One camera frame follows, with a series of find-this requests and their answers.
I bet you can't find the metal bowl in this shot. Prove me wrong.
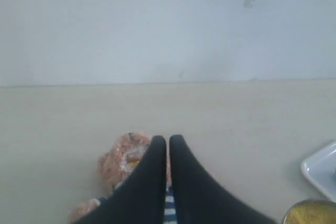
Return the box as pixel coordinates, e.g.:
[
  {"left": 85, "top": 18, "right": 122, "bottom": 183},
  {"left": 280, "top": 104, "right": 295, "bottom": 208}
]
[{"left": 282, "top": 199, "right": 336, "bottom": 224}]

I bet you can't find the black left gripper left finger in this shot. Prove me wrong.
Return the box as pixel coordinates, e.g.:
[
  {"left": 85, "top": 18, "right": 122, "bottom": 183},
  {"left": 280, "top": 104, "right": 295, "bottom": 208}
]
[{"left": 74, "top": 136, "right": 166, "bottom": 223}]

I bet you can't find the pink teddy bear striped shirt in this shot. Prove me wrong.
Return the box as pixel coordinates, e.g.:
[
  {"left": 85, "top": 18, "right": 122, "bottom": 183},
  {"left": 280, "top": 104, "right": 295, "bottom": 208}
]
[{"left": 67, "top": 131, "right": 177, "bottom": 224}]

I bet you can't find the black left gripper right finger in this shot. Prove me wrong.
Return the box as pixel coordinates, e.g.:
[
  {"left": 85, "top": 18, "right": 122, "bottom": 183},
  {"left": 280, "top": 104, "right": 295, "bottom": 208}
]
[{"left": 169, "top": 135, "right": 275, "bottom": 224}]

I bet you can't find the white rectangular plastic tray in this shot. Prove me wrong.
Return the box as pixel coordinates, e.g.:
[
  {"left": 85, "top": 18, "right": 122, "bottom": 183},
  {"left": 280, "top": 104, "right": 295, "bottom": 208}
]
[{"left": 300, "top": 141, "right": 335, "bottom": 202}]

